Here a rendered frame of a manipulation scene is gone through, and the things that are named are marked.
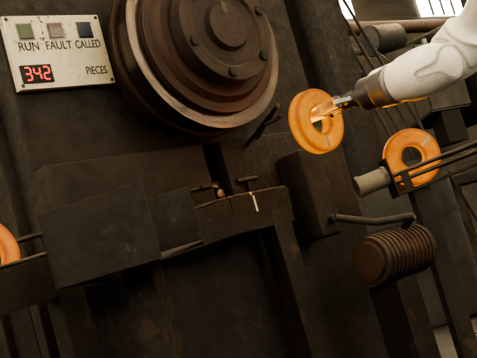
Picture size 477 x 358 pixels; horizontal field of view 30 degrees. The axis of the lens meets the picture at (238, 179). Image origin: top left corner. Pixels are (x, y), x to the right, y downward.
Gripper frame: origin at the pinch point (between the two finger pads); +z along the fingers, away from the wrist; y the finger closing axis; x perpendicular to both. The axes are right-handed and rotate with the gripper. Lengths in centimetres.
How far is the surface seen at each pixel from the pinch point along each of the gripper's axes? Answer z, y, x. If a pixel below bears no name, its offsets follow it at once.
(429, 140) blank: 1.1, 41.9, -10.8
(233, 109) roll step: 17.1, -9.9, 6.9
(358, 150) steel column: 276, 326, 20
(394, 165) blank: 7.3, 32.6, -15.3
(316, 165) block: 17.3, 14.1, -10.6
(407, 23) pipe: 568, 819, 209
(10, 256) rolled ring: 21, -74, -17
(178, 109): 18.9, -25.2, 8.7
